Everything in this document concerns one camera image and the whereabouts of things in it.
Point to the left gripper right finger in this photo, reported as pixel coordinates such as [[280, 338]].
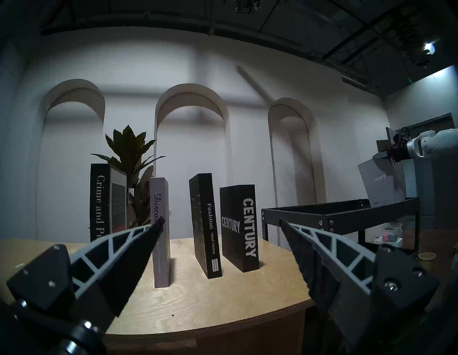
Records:
[[350, 286]]

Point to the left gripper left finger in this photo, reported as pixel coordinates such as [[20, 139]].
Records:
[[103, 272]]

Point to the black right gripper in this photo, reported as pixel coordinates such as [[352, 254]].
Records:
[[400, 148]]

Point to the light grey Iaura book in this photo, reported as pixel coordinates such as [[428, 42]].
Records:
[[381, 182]]

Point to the black Century book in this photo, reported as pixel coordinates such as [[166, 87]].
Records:
[[239, 229]]

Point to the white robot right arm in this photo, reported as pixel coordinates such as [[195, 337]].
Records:
[[436, 143]]

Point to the black metal shelf cart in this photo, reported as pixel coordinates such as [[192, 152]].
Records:
[[340, 218]]

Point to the light wooden display table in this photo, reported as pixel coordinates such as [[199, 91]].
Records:
[[222, 297]]

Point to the dark door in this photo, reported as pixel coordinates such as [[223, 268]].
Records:
[[429, 186]]

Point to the Crime and Punishment book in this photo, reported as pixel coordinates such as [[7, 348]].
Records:
[[100, 200]]

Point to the beige bucket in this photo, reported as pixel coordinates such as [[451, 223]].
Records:
[[427, 256]]

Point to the grey Discontent book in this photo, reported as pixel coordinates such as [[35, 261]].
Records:
[[160, 200]]

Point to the bright ceiling spotlight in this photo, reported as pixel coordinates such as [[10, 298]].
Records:
[[429, 48]]

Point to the black Fashion book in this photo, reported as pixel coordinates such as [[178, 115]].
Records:
[[205, 222]]

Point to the tall green potted plant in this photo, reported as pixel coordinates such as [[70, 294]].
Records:
[[130, 150]]

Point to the metal ceiling light rig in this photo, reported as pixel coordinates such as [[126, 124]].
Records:
[[247, 5]]

